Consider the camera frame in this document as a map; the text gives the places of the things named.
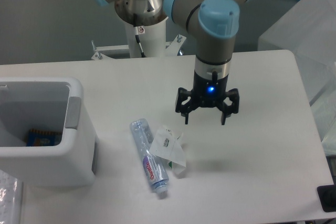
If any white trash can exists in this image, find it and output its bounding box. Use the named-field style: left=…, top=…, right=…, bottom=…
left=1, top=77, right=98, bottom=186

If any white pedestal foot frame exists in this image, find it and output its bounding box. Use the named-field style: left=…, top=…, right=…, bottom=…
left=91, top=34, right=187, bottom=60

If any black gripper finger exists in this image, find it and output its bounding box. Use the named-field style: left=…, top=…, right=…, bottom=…
left=216, top=88, right=239, bottom=125
left=175, top=87, right=201, bottom=124

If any blue snack wrapper in bin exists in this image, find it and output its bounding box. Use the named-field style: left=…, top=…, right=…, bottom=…
left=26, top=129, right=62, bottom=147

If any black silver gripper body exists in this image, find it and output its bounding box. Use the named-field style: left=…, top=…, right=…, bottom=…
left=191, top=58, right=231, bottom=108

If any translucent plastic covered box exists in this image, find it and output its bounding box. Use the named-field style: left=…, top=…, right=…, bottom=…
left=258, top=0, right=335, bottom=157

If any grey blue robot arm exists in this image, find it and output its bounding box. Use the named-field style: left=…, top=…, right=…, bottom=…
left=96, top=0, right=249, bottom=122

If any crushed clear plastic bottle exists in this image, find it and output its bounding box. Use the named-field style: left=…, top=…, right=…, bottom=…
left=130, top=119, right=169, bottom=199

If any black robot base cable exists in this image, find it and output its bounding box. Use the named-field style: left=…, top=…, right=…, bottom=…
left=132, top=13, right=146, bottom=58

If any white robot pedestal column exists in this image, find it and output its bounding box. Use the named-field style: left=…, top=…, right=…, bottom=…
left=123, top=18, right=167, bottom=58

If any black device at table edge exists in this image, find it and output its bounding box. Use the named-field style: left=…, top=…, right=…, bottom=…
left=317, top=185, right=335, bottom=212

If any clear plastic sheet bottom left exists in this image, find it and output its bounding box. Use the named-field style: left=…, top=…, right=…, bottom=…
left=1, top=171, right=23, bottom=223

